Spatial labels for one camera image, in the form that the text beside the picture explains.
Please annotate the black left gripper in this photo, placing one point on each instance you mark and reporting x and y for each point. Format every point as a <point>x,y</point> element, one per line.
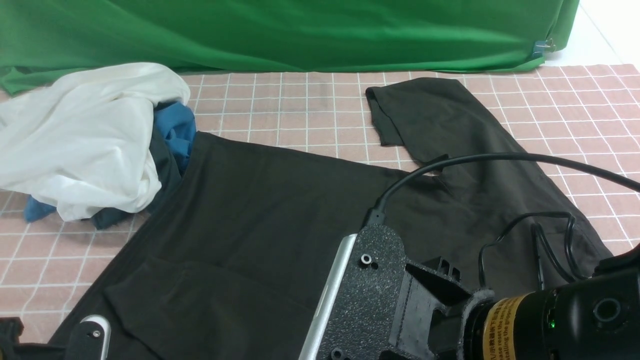
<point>11,328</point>

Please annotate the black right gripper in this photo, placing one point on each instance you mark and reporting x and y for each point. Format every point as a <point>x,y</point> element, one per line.
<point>436,317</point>

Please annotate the white garment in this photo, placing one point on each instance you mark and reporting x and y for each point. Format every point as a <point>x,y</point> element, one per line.
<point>82,144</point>

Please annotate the gray long-sleeve top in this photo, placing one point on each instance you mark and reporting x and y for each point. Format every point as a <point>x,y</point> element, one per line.
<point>233,264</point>

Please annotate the dark teal garment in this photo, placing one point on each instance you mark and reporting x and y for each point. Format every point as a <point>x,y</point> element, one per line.
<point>168,174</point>

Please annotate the blue garment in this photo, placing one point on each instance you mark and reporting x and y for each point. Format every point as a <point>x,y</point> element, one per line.
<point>176,123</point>

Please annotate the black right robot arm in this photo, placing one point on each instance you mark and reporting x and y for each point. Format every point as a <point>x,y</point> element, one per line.
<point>592,319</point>

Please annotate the pink grid table mat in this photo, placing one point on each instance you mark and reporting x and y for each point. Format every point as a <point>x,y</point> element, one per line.
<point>589,114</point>

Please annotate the blue binder clip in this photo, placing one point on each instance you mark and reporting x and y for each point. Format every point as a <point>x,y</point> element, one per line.
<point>541,48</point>

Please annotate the green backdrop cloth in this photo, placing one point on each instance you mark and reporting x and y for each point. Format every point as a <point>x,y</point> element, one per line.
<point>43,40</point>

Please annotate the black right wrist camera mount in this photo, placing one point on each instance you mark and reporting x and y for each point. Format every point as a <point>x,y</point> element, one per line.
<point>355,312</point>

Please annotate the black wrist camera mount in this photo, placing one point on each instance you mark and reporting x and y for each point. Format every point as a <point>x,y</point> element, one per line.
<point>89,339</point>
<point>355,312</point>

